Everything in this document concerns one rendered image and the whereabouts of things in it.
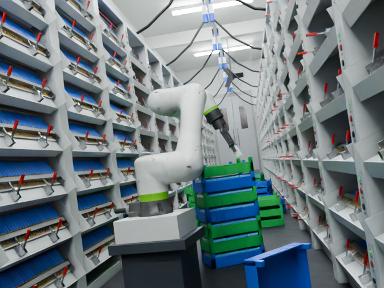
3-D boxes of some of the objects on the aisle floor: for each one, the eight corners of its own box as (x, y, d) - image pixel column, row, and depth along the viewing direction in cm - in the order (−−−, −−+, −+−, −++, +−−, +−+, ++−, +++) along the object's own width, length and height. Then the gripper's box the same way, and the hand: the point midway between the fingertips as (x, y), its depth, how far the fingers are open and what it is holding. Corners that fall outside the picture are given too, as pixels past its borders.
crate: (213, 269, 239) (211, 254, 239) (202, 263, 258) (200, 248, 259) (266, 259, 247) (264, 244, 247) (251, 253, 266) (250, 239, 267)
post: (314, 249, 256) (272, -54, 264) (312, 246, 265) (271, -48, 273) (351, 246, 253) (307, -61, 261) (347, 242, 263) (306, -53, 271)
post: (338, 283, 186) (280, -130, 194) (334, 277, 196) (279, -117, 204) (389, 279, 184) (328, -140, 192) (383, 273, 193) (324, -126, 201)
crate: (251, 317, 160) (243, 259, 161) (300, 293, 180) (294, 242, 181) (268, 321, 154) (260, 261, 155) (318, 296, 174) (311, 243, 175)
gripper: (214, 125, 265) (236, 159, 261) (208, 123, 249) (231, 160, 246) (225, 118, 263) (247, 152, 260) (219, 116, 248) (243, 153, 244)
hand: (236, 151), depth 253 cm, fingers open, 3 cm apart
